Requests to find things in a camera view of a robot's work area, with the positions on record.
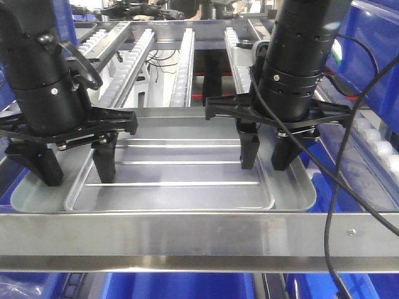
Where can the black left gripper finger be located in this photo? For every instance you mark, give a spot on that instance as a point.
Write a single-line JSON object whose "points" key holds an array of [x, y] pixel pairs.
{"points": [[39, 159], [104, 158]]}

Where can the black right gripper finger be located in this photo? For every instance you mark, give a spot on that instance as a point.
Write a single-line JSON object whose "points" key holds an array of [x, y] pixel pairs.
{"points": [[249, 140], [286, 151]]}

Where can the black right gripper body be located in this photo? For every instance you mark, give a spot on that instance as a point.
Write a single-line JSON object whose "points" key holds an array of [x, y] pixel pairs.
{"points": [[240, 107]]}

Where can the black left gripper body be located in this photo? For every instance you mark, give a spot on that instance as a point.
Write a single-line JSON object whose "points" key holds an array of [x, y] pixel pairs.
{"points": [[100, 123]]}

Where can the silver ribbed metal tray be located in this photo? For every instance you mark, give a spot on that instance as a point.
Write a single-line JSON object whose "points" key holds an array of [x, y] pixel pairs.
{"points": [[173, 174]]}

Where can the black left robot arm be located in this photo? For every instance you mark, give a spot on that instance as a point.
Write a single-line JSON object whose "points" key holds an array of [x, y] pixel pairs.
{"points": [[50, 79]]}

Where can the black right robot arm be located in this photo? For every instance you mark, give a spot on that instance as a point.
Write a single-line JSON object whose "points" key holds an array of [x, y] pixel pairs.
{"points": [[284, 77]]}

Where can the white roller conveyor track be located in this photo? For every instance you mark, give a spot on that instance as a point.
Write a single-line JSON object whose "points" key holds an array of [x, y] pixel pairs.
{"points": [[181, 92]]}

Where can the steel front rack crossbar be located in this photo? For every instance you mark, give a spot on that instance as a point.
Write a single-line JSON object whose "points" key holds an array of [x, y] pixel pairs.
{"points": [[163, 241]]}

